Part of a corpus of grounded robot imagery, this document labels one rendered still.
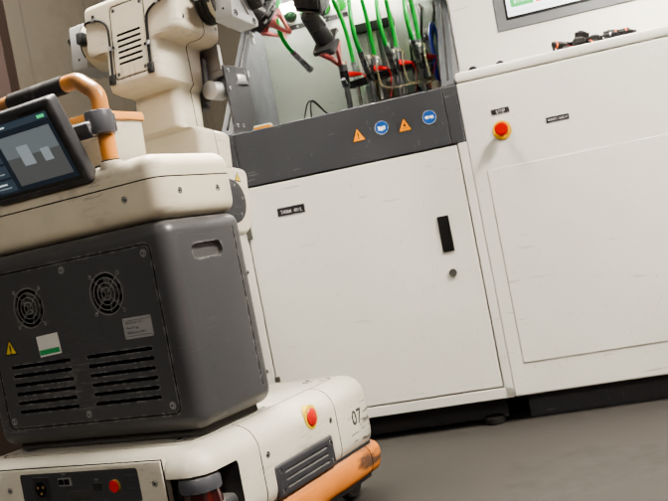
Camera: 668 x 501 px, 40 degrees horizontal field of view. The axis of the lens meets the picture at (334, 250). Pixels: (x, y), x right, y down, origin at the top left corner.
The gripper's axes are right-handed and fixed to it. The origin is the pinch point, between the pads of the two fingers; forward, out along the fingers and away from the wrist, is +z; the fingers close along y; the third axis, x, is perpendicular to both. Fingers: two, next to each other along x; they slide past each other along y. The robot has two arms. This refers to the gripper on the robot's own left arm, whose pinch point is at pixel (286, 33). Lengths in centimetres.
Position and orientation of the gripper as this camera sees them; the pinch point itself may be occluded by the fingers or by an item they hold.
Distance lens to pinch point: 287.1
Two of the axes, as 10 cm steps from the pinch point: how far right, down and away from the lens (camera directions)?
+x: -3.1, 8.0, -5.1
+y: -5.1, 3.2, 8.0
